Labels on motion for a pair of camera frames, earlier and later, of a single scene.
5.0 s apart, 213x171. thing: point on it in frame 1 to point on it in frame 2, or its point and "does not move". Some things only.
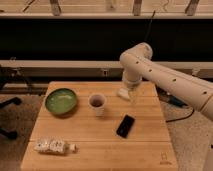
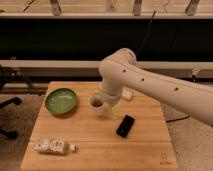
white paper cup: [97, 101] does not move
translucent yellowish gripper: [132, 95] to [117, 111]
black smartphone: [125, 126] does not move
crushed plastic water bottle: [55, 145] does not move
